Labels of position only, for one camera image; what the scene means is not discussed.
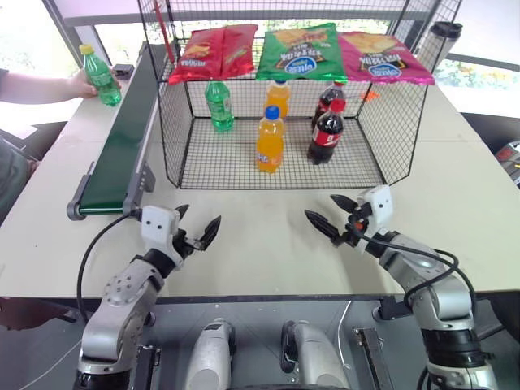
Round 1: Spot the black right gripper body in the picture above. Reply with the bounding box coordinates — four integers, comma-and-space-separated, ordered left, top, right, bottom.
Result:
339, 198, 374, 249

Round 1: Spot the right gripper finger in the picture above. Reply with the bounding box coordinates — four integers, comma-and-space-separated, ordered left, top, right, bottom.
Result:
329, 193, 359, 212
304, 209, 345, 247

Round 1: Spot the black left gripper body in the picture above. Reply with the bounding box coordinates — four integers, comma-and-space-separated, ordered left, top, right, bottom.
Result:
171, 227, 197, 270

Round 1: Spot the green soda bottle yellow cap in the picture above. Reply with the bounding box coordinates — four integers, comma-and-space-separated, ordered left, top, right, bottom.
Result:
78, 43, 124, 108

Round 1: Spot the green conveyor belt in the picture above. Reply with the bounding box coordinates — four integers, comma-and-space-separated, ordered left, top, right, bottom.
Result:
66, 40, 160, 222

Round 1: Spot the person's bare hand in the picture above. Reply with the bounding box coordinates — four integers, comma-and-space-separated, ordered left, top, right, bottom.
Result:
67, 67, 123, 99

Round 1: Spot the cola bottle red cap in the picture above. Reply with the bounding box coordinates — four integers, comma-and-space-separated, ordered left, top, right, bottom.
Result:
310, 80, 347, 132
306, 99, 347, 166

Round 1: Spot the grey table clamp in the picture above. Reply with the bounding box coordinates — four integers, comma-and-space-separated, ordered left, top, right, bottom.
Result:
372, 295, 412, 323

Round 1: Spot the orange soda bottle blue cap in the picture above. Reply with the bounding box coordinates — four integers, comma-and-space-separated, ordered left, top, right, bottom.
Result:
263, 79, 293, 121
254, 105, 287, 175

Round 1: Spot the silver left robot leg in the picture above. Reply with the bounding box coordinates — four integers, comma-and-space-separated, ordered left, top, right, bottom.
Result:
184, 318, 237, 390

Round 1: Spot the silver robot leg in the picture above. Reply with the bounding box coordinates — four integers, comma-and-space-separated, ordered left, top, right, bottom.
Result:
184, 318, 237, 390
279, 319, 351, 390

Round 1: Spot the silver right robot leg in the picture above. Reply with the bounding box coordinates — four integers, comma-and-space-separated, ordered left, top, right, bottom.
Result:
279, 319, 351, 390

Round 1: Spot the pink chips bag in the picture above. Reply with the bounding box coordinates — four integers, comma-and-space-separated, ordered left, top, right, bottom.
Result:
338, 31, 436, 86

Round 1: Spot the small black box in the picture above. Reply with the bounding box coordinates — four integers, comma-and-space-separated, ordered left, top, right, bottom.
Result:
111, 63, 136, 80

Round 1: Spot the green chips bag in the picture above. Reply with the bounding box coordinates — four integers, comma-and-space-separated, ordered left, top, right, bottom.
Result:
255, 21, 349, 83

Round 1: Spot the red chips bag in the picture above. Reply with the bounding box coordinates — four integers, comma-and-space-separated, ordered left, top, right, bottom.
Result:
167, 24, 259, 85

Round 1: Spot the red black device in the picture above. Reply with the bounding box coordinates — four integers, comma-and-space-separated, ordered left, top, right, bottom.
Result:
492, 139, 520, 180

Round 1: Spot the person's green clothed torso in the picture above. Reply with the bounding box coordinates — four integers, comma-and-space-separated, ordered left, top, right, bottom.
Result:
0, 132, 41, 227

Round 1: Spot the red rod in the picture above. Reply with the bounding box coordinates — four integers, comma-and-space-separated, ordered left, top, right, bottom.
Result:
152, 0, 179, 67

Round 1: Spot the grey cylinder black cap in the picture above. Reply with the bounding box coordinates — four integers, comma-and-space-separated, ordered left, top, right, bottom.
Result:
413, 21, 465, 79

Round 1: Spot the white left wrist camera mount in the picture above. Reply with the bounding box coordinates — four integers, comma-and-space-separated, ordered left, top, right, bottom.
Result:
140, 205, 180, 262

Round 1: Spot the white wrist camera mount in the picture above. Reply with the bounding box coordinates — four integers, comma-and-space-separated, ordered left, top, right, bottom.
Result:
140, 205, 180, 262
356, 184, 395, 237

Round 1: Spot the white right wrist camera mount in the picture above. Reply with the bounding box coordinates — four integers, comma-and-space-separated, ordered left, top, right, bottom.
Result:
356, 184, 395, 237

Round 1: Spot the black wire mesh rack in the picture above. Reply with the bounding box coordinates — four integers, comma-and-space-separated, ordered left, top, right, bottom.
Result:
136, 0, 465, 191

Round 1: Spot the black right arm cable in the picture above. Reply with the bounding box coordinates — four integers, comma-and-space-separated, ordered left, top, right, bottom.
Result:
352, 221, 477, 312

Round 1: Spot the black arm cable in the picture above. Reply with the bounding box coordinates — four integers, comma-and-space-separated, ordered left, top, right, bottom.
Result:
352, 221, 477, 312
76, 209, 144, 324

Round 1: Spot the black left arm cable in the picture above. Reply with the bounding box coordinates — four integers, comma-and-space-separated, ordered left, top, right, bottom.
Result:
76, 209, 144, 324

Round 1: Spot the thin white cable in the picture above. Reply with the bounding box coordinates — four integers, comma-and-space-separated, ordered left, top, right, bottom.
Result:
335, 300, 353, 371

